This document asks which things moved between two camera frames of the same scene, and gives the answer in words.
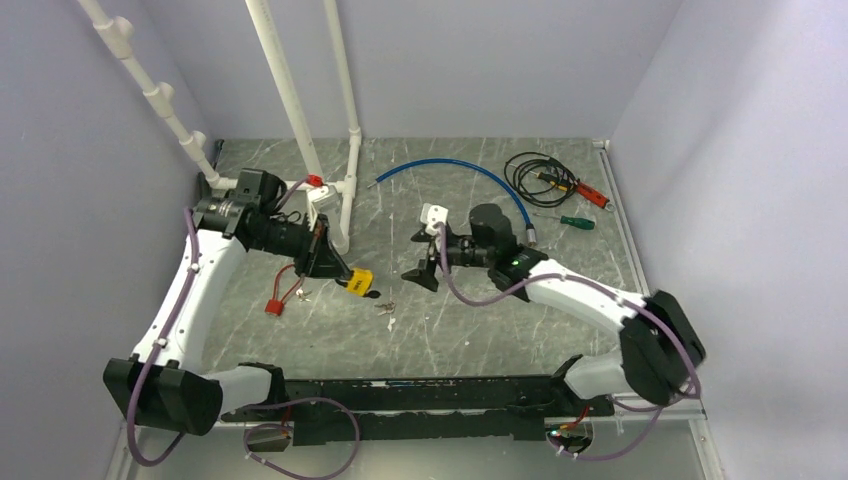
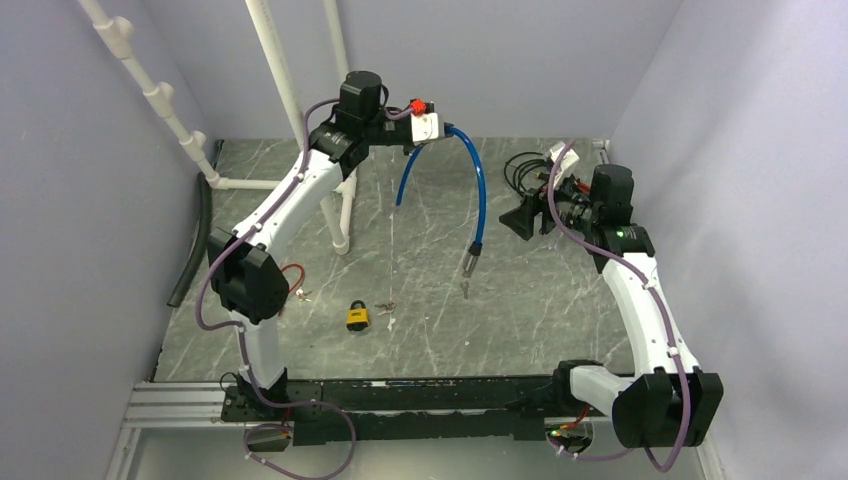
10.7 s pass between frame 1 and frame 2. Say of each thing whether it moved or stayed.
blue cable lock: moved
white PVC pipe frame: stayed
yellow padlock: moved
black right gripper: moved
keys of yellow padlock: stayed
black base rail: stayed
